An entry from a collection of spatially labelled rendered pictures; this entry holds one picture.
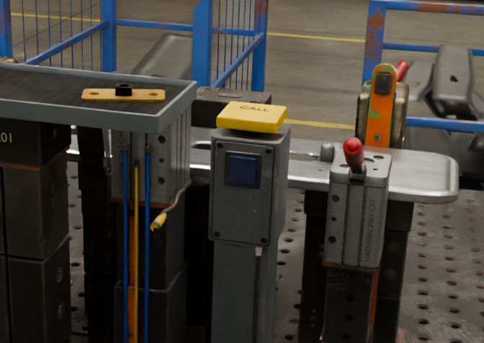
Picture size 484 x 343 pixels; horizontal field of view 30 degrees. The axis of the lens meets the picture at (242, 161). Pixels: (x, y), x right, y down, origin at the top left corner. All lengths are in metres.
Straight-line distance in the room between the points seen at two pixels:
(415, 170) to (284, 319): 0.36
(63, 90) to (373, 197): 0.37
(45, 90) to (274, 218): 0.27
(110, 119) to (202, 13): 2.22
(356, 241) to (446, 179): 0.21
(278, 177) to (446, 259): 0.88
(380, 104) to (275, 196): 0.50
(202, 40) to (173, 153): 2.02
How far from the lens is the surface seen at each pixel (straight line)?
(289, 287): 1.55
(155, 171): 1.08
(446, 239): 1.79
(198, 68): 3.12
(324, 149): 1.24
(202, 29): 3.08
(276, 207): 0.90
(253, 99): 1.42
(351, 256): 1.08
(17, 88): 0.97
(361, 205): 1.05
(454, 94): 3.29
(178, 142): 1.10
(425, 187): 1.19
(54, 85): 0.98
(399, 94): 1.39
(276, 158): 0.88
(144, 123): 0.86
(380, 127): 1.36
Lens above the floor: 1.42
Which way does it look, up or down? 20 degrees down
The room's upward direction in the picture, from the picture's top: 2 degrees clockwise
